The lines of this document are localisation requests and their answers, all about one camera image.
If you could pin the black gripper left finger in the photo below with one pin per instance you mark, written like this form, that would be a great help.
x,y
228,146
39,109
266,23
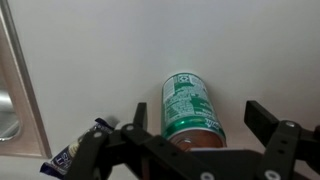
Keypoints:
x,y
133,153

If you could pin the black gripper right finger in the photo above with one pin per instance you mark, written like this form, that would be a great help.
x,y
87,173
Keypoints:
x,y
280,146

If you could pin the green soda can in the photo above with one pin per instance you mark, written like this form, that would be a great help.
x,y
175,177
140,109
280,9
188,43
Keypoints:
x,y
188,106

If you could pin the dark blue snack bar wrapper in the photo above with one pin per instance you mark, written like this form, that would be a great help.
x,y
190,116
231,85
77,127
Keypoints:
x,y
65,158

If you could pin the stainless steel sink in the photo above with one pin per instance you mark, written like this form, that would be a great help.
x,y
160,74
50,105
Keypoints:
x,y
16,100

